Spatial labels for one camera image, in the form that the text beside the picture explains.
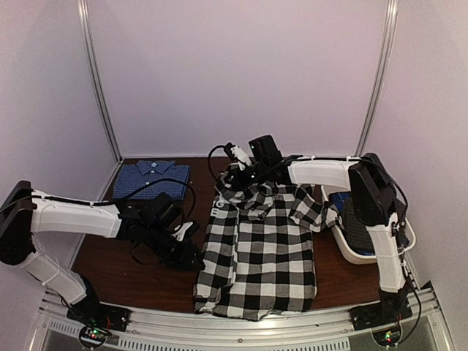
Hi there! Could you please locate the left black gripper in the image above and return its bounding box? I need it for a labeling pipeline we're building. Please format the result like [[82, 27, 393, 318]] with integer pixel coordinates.
[[143, 222, 205, 271]]

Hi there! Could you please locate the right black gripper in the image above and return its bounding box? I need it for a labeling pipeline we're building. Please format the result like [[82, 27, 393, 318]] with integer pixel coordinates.
[[226, 160, 271, 190]]

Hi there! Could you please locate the black white checked shirt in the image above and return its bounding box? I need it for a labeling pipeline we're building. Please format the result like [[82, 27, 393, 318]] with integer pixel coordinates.
[[193, 163, 340, 321]]

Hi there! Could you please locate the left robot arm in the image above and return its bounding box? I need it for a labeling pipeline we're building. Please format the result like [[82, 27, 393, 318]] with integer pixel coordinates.
[[1, 181, 205, 325]]

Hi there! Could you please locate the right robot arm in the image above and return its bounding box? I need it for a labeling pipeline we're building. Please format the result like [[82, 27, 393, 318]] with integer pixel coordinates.
[[221, 135, 415, 323]]

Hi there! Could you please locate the folded blue shirt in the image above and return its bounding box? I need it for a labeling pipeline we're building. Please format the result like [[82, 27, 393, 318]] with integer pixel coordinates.
[[113, 160, 191, 200]]

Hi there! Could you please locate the blue shirt in basket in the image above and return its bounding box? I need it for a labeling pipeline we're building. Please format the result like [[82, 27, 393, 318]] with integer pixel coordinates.
[[328, 192, 351, 213]]

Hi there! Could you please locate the dark striped shirt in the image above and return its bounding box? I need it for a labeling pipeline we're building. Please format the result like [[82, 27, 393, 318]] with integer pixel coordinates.
[[342, 197, 374, 255]]

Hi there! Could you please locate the left small circuit board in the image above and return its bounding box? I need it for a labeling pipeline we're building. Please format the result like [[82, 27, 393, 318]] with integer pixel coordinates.
[[78, 326, 111, 348]]

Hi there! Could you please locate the small circuit board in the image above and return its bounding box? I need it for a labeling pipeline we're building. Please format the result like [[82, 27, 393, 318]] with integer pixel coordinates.
[[78, 326, 111, 348], [372, 325, 402, 348]]

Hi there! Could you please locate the white plastic basket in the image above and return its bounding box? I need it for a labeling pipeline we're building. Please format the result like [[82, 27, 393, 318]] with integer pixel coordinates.
[[320, 182, 417, 265]]

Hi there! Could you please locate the right small circuit board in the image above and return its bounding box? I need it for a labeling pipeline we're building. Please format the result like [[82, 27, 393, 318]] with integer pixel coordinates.
[[372, 325, 402, 348]]

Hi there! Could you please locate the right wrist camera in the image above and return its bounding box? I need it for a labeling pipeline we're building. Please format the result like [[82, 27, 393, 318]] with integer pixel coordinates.
[[223, 143, 252, 170]]

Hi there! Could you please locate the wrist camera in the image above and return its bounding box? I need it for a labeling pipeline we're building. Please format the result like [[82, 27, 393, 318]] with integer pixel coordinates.
[[223, 143, 252, 170], [171, 221, 200, 242]]

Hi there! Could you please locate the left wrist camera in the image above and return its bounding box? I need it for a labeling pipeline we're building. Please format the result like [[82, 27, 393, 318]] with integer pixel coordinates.
[[171, 221, 200, 242]]

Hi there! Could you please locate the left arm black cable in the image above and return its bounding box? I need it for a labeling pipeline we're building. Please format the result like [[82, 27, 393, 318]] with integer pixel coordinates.
[[32, 181, 197, 220]]

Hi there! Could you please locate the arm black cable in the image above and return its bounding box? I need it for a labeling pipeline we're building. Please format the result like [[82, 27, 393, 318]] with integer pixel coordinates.
[[32, 181, 197, 220], [207, 145, 230, 184]]

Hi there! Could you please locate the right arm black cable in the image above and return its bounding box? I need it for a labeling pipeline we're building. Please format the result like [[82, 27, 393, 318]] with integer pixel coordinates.
[[207, 145, 230, 184]]

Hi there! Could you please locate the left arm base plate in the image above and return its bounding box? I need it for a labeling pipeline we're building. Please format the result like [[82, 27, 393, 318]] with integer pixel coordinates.
[[67, 303, 131, 332]]

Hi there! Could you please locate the front aluminium rail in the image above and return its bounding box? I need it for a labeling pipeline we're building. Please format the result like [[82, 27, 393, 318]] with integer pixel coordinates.
[[31, 281, 454, 351]]

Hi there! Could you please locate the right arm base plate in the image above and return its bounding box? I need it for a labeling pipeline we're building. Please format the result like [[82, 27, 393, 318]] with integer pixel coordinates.
[[350, 301, 412, 331]]

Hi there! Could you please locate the right aluminium frame post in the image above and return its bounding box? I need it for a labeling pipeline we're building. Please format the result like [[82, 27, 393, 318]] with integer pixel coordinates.
[[354, 0, 399, 156]]

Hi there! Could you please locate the aluminium frame post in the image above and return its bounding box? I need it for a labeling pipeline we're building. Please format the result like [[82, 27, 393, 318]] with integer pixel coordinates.
[[354, 0, 399, 156], [76, 0, 123, 162]]

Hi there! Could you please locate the left aluminium frame post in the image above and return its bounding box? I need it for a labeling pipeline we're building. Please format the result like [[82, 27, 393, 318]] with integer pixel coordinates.
[[76, 0, 123, 162]]

